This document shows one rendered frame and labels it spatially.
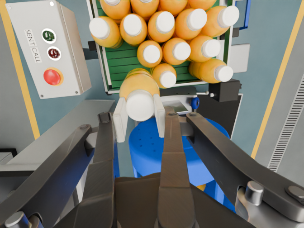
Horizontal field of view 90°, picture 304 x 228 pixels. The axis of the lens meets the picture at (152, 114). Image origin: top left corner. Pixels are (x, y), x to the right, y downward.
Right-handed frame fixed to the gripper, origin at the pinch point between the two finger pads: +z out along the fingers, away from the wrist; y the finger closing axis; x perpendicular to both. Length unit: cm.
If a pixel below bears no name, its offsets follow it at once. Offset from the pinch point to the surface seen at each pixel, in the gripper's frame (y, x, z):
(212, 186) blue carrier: 22, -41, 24
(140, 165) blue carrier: -2.2, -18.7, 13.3
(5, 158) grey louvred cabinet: -138, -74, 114
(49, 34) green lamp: -17.7, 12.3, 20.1
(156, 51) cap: 4.7, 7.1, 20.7
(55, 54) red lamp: -17.6, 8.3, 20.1
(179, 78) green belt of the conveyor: 15.1, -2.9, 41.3
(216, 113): 69, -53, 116
